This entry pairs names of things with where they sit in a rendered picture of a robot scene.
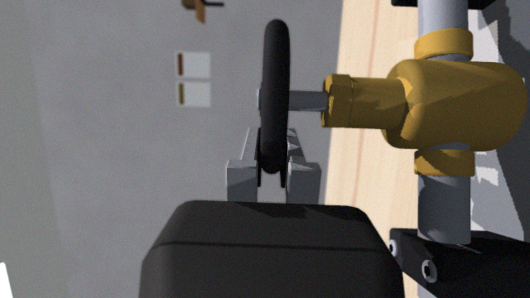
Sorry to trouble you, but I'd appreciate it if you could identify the brass valve with black handwheel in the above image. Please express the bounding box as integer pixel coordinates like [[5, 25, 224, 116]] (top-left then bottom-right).
[[257, 0, 530, 298]]

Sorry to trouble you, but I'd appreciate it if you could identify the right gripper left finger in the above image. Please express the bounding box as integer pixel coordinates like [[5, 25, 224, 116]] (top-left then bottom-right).
[[225, 127, 262, 202]]

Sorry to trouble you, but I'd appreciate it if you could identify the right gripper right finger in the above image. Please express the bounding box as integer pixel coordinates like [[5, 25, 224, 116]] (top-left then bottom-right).
[[280, 128, 321, 204]]

